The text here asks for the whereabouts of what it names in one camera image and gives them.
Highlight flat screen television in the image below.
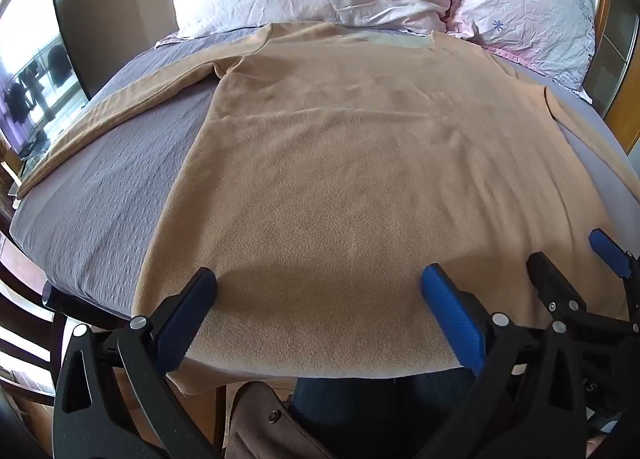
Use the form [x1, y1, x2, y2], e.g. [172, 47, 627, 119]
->
[0, 0, 92, 160]

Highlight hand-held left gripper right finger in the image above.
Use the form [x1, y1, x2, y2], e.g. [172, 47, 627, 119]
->
[421, 263, 589, 459]

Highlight wooden headboard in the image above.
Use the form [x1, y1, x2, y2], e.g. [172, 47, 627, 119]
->
[584, 0, 640, 156]

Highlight beige long-sleeve shirt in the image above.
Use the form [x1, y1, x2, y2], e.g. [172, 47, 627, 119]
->
[15, 21, 632, 397]

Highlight grey textured bedspread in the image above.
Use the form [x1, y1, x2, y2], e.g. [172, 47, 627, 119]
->
[10, 24, 640, 332]

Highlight pink floral pillow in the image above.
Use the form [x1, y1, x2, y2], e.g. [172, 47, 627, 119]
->
[445, 0, 599, 102]

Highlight dark wooden chair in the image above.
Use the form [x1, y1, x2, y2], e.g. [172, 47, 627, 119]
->
[0, 229, 71, 402]

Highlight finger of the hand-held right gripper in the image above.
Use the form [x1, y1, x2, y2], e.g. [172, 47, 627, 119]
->
[526, 252, 588, 324]
[588, 228, 640, 312]

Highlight person's blue jeans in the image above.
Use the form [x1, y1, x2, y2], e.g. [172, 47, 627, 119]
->
[289, 368, 477, 459]

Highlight dark bed frame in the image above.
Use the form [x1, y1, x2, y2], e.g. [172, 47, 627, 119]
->
[42, 282, 137, 336]

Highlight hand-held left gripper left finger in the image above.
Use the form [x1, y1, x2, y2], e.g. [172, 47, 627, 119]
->
[52, 267, 222, 459]

